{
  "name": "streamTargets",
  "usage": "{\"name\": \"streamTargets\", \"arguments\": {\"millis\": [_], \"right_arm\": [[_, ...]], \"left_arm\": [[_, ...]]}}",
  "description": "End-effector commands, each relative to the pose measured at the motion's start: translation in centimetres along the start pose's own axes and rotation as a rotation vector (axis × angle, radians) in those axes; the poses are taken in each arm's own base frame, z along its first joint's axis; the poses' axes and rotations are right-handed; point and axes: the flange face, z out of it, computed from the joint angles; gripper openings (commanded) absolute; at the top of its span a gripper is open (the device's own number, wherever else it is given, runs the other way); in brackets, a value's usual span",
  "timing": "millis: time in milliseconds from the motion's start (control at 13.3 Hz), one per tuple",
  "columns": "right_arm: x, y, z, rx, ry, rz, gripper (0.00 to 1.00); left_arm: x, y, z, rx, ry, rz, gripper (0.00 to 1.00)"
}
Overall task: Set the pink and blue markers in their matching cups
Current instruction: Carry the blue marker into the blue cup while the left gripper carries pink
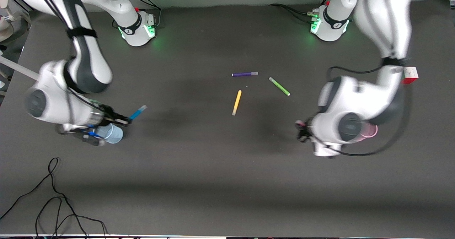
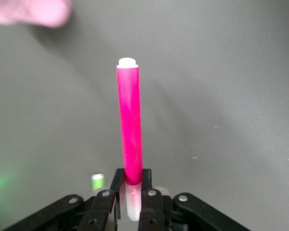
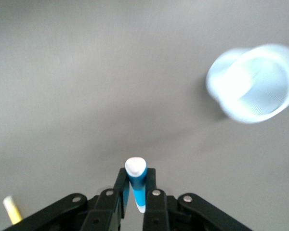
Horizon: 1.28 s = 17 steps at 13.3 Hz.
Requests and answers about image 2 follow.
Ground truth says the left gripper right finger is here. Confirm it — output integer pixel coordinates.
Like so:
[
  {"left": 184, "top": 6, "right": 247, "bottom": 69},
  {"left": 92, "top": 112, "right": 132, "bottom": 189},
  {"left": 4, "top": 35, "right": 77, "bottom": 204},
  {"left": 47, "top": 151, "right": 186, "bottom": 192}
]
[{"left": 138, "top": 168, "right": 250, "bottom": 231}]

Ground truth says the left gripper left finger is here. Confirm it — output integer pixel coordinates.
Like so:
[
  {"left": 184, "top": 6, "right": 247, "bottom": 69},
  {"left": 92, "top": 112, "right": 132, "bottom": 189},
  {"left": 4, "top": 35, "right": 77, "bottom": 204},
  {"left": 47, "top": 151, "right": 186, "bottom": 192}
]
[{"left": 4, "top": 168, "right": 125, "bottom": 231}]

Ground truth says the pink marker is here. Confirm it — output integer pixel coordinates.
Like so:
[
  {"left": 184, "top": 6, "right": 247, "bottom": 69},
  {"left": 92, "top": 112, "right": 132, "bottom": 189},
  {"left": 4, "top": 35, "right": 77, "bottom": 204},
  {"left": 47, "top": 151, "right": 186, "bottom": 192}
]
[{"left": 116, "top": 57, "right": 145, "bottom": 221}]

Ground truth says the green marker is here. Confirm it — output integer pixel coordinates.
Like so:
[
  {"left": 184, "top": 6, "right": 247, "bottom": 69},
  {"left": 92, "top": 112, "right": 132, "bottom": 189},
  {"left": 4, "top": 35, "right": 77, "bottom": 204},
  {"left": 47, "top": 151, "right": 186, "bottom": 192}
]
[{"left": 91, "top": 173, "right": 105, "bottom": 193}]

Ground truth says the pink mesh cup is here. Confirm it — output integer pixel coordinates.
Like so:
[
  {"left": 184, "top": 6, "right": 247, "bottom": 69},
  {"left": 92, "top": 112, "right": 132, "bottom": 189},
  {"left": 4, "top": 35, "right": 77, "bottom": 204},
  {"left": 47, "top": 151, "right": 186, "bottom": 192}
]
[{"left": 0, "top": 0, "right": 74, "bottom": 28}]

